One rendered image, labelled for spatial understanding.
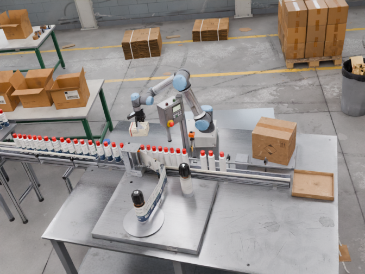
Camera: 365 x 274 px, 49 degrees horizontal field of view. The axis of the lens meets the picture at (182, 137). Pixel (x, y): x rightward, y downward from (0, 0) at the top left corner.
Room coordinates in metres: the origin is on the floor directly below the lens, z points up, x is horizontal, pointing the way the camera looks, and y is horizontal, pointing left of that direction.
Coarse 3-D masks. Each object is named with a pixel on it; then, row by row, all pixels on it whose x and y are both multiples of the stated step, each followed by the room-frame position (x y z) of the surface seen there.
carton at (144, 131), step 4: (132, 124) 3.07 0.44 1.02; (144, 124) 3.04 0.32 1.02; (148, 124) 3.07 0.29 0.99; (132, 128) 3.01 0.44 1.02; (144, 128) 2.98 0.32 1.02; (148, 128) 3.05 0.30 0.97; (132, 132) 2.99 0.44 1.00; (136, 132) 2.98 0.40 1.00; (140, 132) 2.97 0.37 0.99; (144, 132) 2.97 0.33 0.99
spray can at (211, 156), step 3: (210, 153) 2.43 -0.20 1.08; (210, 156) 2.43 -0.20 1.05; (213, 156) 2.44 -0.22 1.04; (210, 159) 2.43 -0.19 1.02; (213, 159) 2.43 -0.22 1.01; (210, 162) 2.43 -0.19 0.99; (213, 162) 2.43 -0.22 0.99; (210, 165) 2.43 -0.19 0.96; (213, 165) 2.43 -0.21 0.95; (210, 168) 2.43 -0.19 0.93; (213, 168) 2.42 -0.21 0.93
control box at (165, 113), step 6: (174, 96) 2.71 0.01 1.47; (162, 102) 2.65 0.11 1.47; (168, 102) 2.64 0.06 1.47; (174, 102) 2.62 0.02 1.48; (180, 102) 2.64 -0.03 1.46; (162, 108) 2.57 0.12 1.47; (168, 108) 2.58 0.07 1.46; (162, 114) 2.58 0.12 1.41; (168, 114) 2.57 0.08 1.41; (162, 120) 2.59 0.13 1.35; (168, 120) 2.57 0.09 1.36; (174, 120) 2.60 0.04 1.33; (180, 120) 2.63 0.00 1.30; (168, 126) 2.56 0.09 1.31
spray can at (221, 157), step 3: (222, 153) 2.40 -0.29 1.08; (219, 156) 2.42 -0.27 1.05; (222, 156) 2.40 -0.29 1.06; (219, 159) 2.40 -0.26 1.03; (222, 159) 2.39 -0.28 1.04; (219, 162) 2.41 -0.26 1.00; (222, 162) 2.39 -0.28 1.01; (225, 162) 2.41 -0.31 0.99; (219, 165) 2.41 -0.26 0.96; (222, 165) 2.39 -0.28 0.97; (225, 165) 2.40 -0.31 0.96; (222, 168) 2.39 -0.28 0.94; (225, 168) 2.40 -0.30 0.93; (222, 171) 2.39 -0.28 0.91; (225, 171) 2.40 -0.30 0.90
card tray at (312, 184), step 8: (296, 176) 2.29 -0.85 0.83; (304, 176) 2.27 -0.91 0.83; (312, 176) 2.26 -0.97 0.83; (320, 176) 2.24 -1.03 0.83; (328, 176) 2.23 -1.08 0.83; (296, 184) 2.20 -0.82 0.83; (304, 184) 2.18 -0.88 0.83; (312, 184) 2.17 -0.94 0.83; (320, 184) 2.16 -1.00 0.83; (328, 184) 2.15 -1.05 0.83; (296, 192) 2.08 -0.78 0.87; (304, 192) 2.10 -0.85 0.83; (312, 192) 2.09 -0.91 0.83; (320, 192) 2.08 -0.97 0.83; (328, 192) 2.07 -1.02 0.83
